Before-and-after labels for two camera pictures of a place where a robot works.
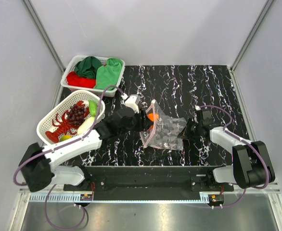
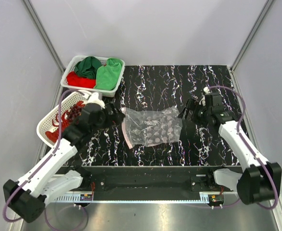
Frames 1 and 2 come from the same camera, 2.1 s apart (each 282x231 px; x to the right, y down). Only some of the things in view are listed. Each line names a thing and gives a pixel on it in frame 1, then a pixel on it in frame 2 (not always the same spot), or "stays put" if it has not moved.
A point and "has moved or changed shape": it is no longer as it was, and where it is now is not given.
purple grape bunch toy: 75,115 stays put
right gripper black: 185,133 -> 192,105
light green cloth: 108,75 stays put
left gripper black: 143,125 -> 115,118
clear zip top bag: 163,129 has moved or changed shape
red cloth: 73,79 stays put
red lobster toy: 54,136 stays put
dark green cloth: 87,67 stays put
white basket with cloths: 94,72 stays put
